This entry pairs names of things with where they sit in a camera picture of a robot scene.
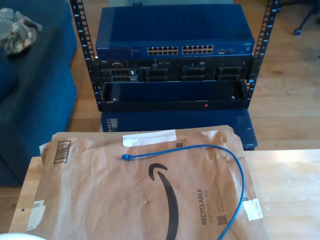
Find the brown packing paper mailer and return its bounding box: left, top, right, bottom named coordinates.
left=8, top=124, right=270, bottom=240

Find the blue network switch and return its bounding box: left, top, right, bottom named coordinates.
left=95, top=4, right=256, bottom=60

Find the blue sofa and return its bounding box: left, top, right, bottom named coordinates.
left=0, top=0, right=78, bottom=188

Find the blue and black rack shelf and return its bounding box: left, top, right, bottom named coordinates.
left=100, top=79, right=249, bottom=113

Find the office chair base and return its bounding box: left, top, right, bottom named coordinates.
left=293, top=0, right=320, bottom=36

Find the black rack server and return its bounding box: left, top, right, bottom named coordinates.
left=98, top=57, right=254, bottom=83

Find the black rack frame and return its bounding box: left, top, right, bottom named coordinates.
left=69, top=0, right=283, bottom=113

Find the blue network cable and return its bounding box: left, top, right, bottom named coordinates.
left=120, top=144, right=246, bottom=240

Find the camouflage cloth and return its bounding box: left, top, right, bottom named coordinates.
left=0, top=7, right=43, bottom=56

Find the blue device under rack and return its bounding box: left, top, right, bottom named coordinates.
left=99, top=109, right=258, bottom=151

